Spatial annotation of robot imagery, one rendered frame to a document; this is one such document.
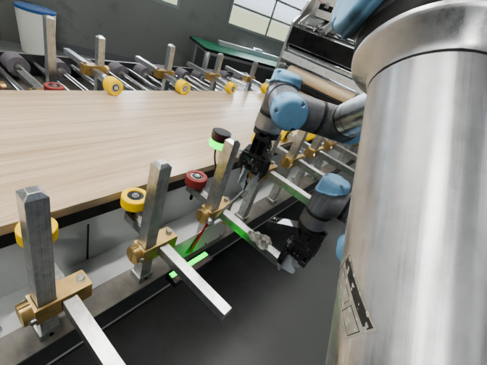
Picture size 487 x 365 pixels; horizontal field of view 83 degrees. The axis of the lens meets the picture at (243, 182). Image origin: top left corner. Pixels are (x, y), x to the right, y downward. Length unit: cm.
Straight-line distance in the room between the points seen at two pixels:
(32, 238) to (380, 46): 56
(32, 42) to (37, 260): 467
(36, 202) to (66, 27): 518
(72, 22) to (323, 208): 526
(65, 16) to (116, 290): 505
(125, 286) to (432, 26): 87
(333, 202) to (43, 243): 61
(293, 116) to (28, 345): 77
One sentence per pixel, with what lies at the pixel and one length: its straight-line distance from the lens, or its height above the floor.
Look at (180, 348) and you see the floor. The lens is 162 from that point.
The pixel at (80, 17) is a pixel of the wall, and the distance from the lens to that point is 562.
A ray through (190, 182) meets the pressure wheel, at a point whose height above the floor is 90.
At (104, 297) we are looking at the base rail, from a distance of 90.
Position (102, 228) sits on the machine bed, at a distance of 101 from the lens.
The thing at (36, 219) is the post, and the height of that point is 107.
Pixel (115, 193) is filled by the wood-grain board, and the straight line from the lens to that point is 89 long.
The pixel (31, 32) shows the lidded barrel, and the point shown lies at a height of 30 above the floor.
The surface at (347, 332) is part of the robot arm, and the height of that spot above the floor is 132.
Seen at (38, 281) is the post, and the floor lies 91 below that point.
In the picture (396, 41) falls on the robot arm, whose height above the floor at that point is 146.
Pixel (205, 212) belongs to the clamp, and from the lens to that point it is 92.
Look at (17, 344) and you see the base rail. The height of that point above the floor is 70.
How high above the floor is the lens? 145
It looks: 31 degrees down
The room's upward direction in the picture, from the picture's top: 21 degrees clockwise
